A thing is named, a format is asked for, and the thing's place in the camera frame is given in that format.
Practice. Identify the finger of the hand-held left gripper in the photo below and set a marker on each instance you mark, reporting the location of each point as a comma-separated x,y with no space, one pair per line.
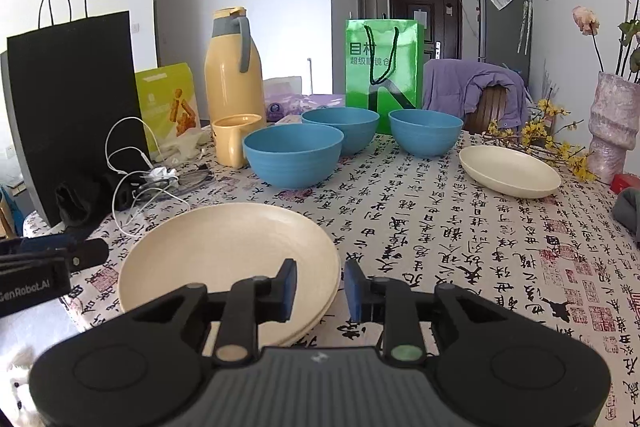
87,253

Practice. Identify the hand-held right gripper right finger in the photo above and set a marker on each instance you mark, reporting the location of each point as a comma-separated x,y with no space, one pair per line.
354,292

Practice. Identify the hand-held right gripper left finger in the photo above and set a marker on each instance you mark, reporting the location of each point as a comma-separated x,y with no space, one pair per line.
287,292

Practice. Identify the cream plate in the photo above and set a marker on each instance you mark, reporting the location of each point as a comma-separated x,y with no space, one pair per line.
312,333
225,247
510,172

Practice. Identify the blue bowl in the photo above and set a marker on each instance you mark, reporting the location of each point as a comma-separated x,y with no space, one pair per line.
292,157
345,129
425,132

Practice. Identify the black cloth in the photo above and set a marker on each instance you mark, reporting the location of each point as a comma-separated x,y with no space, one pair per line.
75,202

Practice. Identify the white fluffy toy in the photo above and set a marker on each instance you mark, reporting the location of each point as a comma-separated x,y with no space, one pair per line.
17,382

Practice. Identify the eyeglasses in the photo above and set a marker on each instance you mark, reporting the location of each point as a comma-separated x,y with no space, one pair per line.
195,178

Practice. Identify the black paper bag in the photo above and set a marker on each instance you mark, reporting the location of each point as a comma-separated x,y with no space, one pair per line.
75,107

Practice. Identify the yellow cup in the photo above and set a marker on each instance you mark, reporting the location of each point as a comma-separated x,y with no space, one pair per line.
232,142

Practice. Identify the yellow-green snack box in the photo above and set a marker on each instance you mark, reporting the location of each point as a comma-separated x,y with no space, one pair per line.
167,107

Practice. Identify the purple tissue pack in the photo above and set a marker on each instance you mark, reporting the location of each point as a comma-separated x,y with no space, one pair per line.
282,99

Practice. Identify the green paper bag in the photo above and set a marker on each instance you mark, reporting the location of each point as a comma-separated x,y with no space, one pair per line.
365,72

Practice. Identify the yellow thermos jug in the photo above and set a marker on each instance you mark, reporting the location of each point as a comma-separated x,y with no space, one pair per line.
230,77

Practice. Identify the chair with purple jacket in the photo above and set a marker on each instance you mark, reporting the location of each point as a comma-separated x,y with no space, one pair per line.
450,87

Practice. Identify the wooden chair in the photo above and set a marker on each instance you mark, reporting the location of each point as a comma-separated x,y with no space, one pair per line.
492,107

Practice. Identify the yellow flower branch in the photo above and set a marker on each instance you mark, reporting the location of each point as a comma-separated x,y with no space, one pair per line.
550,147

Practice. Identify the grey folded cloth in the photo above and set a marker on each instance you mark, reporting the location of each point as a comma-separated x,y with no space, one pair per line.
630,212

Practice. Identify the dark entrance door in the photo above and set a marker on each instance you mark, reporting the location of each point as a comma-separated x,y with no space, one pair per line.
405,7

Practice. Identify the red box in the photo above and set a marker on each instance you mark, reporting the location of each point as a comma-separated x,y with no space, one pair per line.
627,183

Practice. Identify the grey refrigerator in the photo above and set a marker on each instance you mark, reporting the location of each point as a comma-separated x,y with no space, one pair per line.
500,32

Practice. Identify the pink textured vase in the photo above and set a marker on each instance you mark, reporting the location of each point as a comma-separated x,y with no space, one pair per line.
612,127

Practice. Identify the hanging folded umbrella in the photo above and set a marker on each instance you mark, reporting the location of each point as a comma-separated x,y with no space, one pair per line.
526,19

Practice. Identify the pink artificial flowers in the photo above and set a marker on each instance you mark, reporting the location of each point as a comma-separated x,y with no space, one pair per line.
585,19

